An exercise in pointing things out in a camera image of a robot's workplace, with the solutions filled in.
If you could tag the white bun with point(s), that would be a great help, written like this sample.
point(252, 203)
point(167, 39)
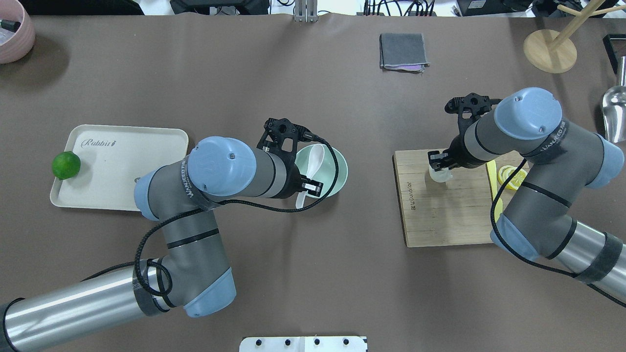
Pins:
point(441, 176)

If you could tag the wooden cutting board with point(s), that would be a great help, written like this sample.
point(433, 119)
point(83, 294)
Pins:
point(456, 212)

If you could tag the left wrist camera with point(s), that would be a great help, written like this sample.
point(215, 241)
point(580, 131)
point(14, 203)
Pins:
point(281, 137)

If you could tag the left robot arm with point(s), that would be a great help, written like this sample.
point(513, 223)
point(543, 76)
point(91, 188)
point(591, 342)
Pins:
point(195, 273)

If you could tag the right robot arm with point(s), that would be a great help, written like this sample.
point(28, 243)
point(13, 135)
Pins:
point(564, 159)

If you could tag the pink ribbed bowl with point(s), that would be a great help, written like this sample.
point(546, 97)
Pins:
point(15, 46)

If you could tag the white plastic spoon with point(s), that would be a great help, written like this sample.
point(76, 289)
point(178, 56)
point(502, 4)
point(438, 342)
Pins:
point(314, 163)

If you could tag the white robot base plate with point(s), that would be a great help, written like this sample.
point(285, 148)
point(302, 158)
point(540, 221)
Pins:
point(338, 343)

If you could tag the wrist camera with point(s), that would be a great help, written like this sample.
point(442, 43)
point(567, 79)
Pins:
point(281, 137)
point(469, 109)

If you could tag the grey folded cloth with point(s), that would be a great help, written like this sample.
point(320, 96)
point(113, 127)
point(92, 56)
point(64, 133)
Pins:
point(403, 52)

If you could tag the lemon slice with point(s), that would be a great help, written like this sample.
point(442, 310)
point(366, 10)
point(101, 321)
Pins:
point(507, 175)

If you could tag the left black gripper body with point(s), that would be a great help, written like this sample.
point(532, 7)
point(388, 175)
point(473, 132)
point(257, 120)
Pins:
point(294, 182)

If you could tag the green lime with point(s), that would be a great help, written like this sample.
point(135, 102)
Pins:
point(66, 165)

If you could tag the metal scoop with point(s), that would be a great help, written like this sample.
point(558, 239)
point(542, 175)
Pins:
point(614, 107)

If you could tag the wooden mug tree stand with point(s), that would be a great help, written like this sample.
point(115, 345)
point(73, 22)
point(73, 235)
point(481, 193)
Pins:
point(553, 51)

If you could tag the yellow knife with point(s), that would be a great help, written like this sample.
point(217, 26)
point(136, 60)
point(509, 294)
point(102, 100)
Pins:
point(494, 188)

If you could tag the cream rectangular tray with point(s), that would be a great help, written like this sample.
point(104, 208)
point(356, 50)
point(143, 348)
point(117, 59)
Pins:
point(113, 158)

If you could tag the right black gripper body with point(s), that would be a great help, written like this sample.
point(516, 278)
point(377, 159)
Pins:
point(456, 148)

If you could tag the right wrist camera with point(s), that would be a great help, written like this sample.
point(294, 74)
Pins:
point(469, 109)

